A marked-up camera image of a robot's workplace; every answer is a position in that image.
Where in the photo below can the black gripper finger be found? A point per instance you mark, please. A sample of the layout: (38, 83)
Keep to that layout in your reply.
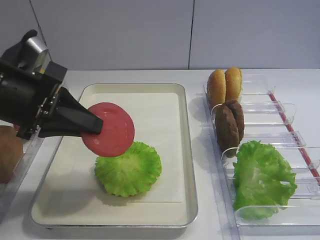
(68, 109)
(60, 128)

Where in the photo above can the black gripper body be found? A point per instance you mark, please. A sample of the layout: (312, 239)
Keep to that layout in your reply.
(22, 94)

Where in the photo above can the red tomato slice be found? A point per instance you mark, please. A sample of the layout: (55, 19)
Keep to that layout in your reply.
(117, 133)

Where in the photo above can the green lettuce leaf on tray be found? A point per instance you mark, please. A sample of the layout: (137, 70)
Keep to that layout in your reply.
(131, 173)

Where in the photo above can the front brown meat patty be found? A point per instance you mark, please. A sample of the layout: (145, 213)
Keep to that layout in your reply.
(226, 130)

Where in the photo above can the brown meat patty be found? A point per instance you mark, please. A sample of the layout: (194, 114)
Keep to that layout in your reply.
(226, 130)
(238, 115)

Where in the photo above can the rear brown meat patty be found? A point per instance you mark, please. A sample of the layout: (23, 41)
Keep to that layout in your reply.
(238, 115)

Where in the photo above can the green lettuce leaf in rack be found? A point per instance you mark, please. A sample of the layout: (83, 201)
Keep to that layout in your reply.
(263, 181)

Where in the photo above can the clear acrylic left rack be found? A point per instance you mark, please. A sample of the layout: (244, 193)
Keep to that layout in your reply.
(9, 190)

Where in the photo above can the clear acrylic rack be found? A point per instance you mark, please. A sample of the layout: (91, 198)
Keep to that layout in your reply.
(9, 190)
(301, 217)

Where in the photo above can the brown bun in left rack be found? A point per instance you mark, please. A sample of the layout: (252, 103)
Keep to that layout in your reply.
(11, 150)

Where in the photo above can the cream metal baking tray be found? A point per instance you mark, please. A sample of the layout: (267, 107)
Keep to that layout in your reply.
(69, 194)

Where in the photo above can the left golden bun half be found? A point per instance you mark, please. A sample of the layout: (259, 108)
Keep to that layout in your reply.
(216, 87)

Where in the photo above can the golden bun half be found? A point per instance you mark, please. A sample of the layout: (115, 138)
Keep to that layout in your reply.
(233, 79)
(216, 87)

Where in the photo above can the right golden bun half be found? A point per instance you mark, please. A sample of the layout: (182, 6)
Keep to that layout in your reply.
(233, 79)

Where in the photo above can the red rod on right rack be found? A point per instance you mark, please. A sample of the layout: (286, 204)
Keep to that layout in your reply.
(302, 150)

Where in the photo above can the clear acrylic right rack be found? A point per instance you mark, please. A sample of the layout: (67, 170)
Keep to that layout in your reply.
(301, 217)

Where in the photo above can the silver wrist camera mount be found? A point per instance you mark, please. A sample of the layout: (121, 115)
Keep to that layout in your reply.
(33, 52)

